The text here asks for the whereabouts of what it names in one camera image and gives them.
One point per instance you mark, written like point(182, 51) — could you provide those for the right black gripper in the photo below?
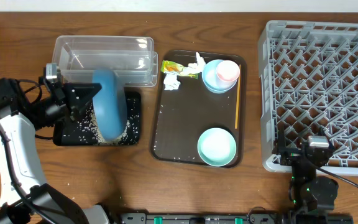
point(291, 154)

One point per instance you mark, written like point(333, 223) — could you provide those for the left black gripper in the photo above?
point(56, 97)

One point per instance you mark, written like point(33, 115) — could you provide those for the dark blue plate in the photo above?
point(109, 104)

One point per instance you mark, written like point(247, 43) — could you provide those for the pile of white rice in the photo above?
point(120, 137)

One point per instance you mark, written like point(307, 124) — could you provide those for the white tissue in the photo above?
point(198, 66)
point(171, 82)

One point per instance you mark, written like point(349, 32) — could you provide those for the yellow green snack wrapper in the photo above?
point(173, 68)

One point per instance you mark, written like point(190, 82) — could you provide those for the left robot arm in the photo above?
point(24, 189)

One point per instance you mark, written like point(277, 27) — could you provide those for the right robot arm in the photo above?
point(313, 196)

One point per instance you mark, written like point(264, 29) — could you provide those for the black waste tray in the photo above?
point(82, 133)

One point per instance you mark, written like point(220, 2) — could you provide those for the grey dishwasher rack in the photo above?
point(309, 77)

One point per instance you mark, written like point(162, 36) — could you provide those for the clear plastic bin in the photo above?
point(133, 59)

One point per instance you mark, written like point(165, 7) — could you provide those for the mint green bowl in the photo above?
point(216, 147)

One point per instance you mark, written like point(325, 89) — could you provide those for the dark brown serving tray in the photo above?
point(183, 115)

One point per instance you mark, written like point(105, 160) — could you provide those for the wooden chopstick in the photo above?
point(238, 95)

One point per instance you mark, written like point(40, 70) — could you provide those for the pink cup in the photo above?
point(227, 73)

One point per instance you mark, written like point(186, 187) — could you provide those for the light blue small plate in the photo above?
point(209, 77)

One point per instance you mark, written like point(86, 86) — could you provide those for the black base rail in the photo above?
point(255, 217)

